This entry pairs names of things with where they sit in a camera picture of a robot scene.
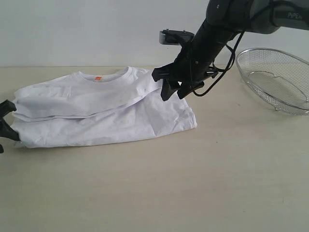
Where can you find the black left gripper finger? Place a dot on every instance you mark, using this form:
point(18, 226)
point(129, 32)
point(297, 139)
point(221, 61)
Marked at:
point(7, 132)
point(6, 107)

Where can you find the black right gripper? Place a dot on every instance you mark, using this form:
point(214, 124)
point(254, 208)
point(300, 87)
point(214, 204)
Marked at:
point(185, 69)

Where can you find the white t-shirt red print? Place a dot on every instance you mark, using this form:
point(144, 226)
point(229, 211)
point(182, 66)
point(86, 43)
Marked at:
point(81, 109)

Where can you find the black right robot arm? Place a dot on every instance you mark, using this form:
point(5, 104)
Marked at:
point(206, 54)

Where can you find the metal wire mesh basket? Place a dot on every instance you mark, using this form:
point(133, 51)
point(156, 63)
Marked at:
point(277, 77)

